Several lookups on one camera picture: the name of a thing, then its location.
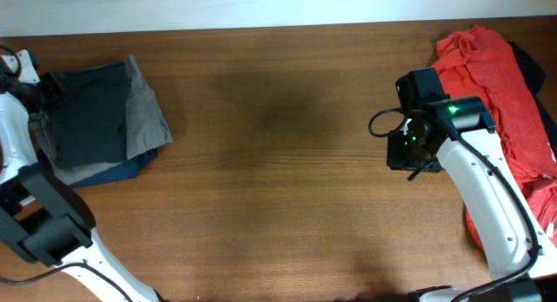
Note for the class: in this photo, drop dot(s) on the dark green t-shirt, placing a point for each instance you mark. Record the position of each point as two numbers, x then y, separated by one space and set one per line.
88 124

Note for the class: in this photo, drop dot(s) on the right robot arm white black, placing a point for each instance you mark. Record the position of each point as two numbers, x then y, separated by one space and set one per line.
460 134

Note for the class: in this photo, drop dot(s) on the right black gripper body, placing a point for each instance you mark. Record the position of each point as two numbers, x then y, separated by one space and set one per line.
403 152

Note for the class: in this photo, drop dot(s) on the black garment under red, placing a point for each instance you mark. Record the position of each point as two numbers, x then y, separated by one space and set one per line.
535 76

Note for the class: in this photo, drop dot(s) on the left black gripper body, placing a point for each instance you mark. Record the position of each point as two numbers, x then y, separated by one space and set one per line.
51 97

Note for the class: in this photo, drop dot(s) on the grey folded pants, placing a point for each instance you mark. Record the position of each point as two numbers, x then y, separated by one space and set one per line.
145 123

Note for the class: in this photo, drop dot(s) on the navy folded garment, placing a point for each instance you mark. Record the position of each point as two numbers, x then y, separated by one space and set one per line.
127 170

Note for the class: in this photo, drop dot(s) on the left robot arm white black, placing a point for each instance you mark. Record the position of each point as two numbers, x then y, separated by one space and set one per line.
42 219

